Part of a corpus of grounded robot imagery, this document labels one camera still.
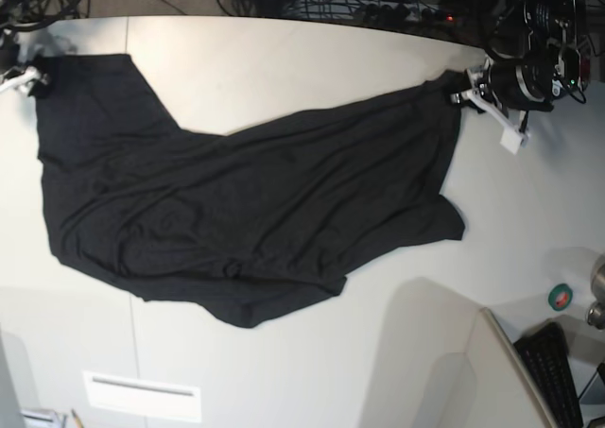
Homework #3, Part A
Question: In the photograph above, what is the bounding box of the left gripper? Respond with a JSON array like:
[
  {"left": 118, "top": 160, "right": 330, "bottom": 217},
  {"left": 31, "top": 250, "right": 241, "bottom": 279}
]
[{"left": 450, "top": 57, "right": 554, "bottom": 137}]

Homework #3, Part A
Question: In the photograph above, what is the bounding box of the black t-shirt with colourful print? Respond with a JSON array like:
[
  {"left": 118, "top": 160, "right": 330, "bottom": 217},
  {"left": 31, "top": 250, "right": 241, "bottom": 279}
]
[{"left": 36, "top": 55, "right": 465, "bottom": 329}]

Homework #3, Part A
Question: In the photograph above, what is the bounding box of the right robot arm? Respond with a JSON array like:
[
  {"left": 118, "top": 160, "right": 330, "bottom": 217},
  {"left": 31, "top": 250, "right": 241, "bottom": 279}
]
[{"left": 1, "top": 29, "right": 51, "bottom": 98}]

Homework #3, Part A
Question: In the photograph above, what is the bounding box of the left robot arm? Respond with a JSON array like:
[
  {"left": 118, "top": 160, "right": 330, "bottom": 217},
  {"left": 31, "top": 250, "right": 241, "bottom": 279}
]
[{"left": 451, "top": 0, "right": 591, "bottom": 141}]

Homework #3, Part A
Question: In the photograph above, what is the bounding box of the black power strip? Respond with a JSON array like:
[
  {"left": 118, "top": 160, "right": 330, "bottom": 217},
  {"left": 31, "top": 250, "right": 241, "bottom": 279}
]
[{"left": 353, "top": 3, "right": 456, "bottom": 26}]

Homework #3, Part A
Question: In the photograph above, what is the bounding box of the green tape roll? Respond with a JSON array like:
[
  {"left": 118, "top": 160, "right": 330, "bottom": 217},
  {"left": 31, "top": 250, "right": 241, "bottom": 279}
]
[{"left": 547, "top": 283, "right": 574, "bottom": 312}]

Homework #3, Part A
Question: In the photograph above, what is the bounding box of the silver metal cylinder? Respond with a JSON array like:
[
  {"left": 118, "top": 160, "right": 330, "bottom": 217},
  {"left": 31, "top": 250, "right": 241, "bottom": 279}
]
[{"left": 586, "top": 255, "right": 605, "bottom": 331}]

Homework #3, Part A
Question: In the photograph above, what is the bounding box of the black keyboard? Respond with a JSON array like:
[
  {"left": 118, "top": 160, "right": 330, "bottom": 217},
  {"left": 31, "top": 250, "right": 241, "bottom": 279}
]
[{"left": 514, "top": 321, "right": 584, "bottom": 428}]

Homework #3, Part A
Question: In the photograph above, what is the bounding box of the beige partition panel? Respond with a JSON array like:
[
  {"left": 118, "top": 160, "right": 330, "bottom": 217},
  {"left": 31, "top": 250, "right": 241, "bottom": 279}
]
[{"left": 465, "top": 308, "right": 557, "bottom": 428}]

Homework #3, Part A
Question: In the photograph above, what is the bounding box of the yellow pencil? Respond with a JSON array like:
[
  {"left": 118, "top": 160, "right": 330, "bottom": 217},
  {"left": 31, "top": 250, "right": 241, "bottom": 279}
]
[{"left": 71, "top": 409, "right": 84, "bottom": 428}]

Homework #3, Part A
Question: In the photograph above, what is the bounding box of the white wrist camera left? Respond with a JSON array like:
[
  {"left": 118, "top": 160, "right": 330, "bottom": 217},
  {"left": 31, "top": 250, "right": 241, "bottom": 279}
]
[{"left": 500, "top": 129, "right": 528, "bottom": 155}]

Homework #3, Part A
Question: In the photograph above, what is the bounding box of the white cable slot cover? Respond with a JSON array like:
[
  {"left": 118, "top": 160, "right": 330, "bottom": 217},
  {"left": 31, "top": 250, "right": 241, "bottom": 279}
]
[{"left": 82, "top": 371, "right": 202, "bottom": 423}]

